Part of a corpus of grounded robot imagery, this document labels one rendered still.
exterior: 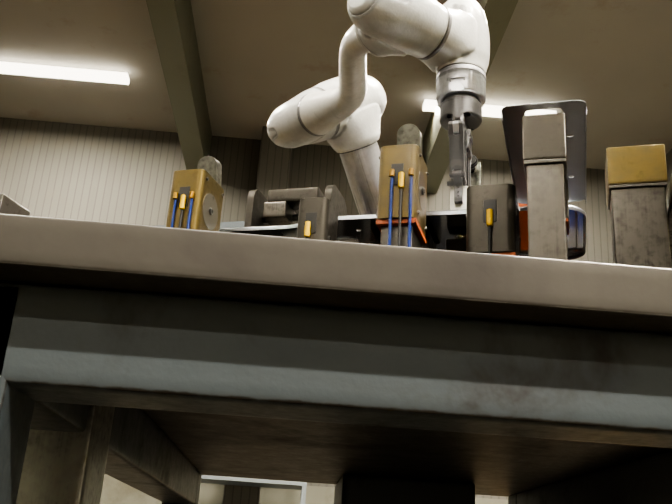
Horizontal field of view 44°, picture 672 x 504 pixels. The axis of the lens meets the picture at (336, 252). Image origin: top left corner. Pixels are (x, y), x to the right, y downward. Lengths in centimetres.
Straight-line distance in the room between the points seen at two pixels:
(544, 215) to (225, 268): 46
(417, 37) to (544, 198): 57
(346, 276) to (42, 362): 24
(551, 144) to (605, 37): 607
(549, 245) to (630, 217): 29
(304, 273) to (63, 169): 812
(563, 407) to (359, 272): 19
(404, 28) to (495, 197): 41
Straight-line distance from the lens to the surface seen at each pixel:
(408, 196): 118
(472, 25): 155
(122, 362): 65
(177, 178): 136
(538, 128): 102
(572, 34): 699
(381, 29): 146
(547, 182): 100
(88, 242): 64
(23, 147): 892
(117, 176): 856
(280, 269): 62
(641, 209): 124
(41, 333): 67
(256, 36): 707
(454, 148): 143
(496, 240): 115
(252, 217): 170
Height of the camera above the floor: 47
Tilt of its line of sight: 21 degrees up
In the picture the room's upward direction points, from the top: 4 degrees clockwise
